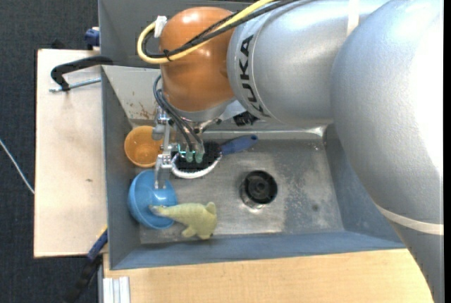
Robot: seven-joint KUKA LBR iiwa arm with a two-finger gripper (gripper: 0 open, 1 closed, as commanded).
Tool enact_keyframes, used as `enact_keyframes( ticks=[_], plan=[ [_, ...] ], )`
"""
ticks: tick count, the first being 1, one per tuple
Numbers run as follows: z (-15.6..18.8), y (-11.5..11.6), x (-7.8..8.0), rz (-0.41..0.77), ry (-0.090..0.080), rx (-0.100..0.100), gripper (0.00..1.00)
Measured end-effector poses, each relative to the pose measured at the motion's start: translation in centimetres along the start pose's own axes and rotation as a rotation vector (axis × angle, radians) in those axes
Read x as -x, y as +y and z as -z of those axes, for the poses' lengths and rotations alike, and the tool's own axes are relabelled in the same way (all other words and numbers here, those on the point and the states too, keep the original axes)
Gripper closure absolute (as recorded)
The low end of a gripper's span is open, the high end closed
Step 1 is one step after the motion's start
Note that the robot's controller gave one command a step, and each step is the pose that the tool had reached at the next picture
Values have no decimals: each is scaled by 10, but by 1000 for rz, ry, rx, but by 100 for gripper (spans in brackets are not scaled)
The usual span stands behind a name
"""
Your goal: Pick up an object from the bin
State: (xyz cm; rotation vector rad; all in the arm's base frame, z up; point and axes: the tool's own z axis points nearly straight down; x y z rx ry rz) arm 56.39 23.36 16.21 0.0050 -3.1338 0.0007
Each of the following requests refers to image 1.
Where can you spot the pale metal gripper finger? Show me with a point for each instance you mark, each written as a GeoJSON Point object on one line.
{"type": "Point", "coordinates": [165, 174]}
{"type": "Point", "coordinates": [158, 176]}

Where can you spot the orange plastic cup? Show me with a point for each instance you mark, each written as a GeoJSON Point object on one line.
{"type": "Point", "coordinates": [141, 151]}

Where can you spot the blue plastic bowl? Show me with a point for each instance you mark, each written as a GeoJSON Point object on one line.
{"type": "Point", "coordinates": [146, 203]}

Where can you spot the yellow-green toy animal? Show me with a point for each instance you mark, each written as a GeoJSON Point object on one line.
{"type": "Point", "coordinates": [194, 218]}

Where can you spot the pale wood board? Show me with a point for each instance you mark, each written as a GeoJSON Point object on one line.
{"type": "Point", "coordinates": [70, 153]}

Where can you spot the black round lid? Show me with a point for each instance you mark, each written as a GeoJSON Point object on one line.
{"type": "Point", "coordinates": [259, 187]}

